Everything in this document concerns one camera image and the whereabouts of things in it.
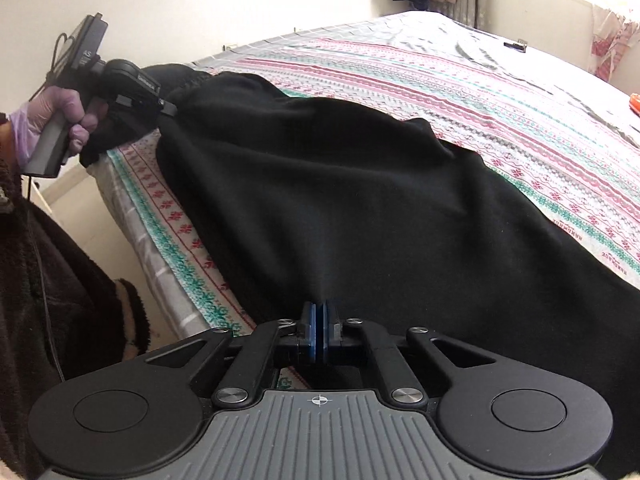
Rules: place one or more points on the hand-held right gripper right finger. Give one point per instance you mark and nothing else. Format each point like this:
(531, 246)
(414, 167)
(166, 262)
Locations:
(327, 332)

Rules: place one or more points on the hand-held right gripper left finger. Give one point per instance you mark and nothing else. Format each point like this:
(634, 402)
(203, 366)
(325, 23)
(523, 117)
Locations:
(312, 332)

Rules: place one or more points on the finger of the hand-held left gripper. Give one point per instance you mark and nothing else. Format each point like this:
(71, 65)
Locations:
(167, 107)

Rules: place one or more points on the black pants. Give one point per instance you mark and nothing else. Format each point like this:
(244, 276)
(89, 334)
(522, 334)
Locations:
(350, 200)

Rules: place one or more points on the person's left forearm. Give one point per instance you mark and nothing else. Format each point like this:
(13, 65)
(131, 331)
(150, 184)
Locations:
(10, 175)

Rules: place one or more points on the person's left hand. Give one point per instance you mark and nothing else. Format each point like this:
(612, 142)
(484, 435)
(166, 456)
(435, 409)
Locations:
(40, 110)

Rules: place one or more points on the patterned striped bed cover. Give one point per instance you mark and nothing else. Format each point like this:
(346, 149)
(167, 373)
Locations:
(400, 85)

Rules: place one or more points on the small black object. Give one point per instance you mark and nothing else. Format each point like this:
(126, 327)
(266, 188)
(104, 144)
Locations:
(516, 45)

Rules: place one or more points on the orange and white packet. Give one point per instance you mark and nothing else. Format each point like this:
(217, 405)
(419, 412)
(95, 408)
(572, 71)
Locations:
(635, 105)

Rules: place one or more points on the pink patterned hanging cloth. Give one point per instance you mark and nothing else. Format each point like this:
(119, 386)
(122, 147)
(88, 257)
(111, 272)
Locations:
(612, 40)

